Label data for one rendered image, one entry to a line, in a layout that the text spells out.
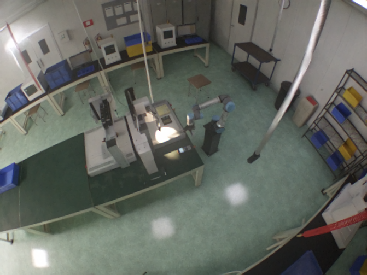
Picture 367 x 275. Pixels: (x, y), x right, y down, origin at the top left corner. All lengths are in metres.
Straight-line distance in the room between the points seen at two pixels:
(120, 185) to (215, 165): 1.59
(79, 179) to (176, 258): 1.69
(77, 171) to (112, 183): 0.58
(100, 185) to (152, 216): 0.93
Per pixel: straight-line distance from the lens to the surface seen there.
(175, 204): 2.61
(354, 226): 2.72
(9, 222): 3.28
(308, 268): 2.30
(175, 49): 4.29
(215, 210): 2.61
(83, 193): 2.23
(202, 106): 2.04
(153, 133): 2.14
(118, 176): 2.09
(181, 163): 2.00
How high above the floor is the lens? 2.54
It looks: 55 degrees down
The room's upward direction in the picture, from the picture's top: 2 degrees counter-clockwise
